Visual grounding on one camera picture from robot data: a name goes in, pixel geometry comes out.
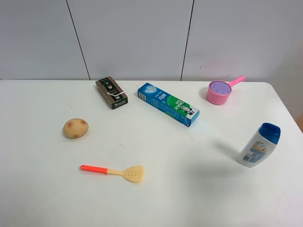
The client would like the purple lidded round container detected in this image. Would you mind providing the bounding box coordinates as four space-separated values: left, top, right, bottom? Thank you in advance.
210 81 232 95

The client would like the blue green toothpaste box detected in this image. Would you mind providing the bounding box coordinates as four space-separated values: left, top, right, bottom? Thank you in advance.
137 83 200 127

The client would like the brown coffee capsule box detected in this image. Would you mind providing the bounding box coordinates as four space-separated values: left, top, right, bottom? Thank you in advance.
95 77 128 110

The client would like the pink toy saucepan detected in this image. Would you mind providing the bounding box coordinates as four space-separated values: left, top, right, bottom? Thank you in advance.
206 76 245 105

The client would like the toy potato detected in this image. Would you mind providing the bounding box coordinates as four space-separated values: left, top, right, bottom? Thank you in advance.
63 118 89 139

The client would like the white blue-capped shampoo bottle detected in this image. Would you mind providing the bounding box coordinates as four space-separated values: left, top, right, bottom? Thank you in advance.
237 122 281 168

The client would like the red-handled beige spatula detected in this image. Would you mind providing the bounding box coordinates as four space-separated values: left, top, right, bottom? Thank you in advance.
80 165 144 183

